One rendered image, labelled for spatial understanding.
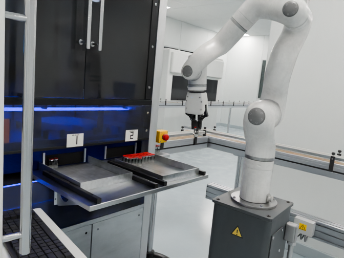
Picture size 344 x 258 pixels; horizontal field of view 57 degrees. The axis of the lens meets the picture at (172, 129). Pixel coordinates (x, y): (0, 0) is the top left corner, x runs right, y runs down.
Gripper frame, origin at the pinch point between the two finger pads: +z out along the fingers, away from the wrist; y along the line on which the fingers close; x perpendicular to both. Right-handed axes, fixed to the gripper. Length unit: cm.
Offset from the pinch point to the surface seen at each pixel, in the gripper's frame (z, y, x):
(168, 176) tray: 21.9, -3.6, -15.5
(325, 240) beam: 78, 41, 81
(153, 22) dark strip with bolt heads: -50, -37, 11
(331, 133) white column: 23, 24, 144
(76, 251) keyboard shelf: 28, 8, -71
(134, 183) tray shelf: 23.0, -11.1, -29.3
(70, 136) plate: 5, -41, -40
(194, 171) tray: 23.7, -2.9, 2.8
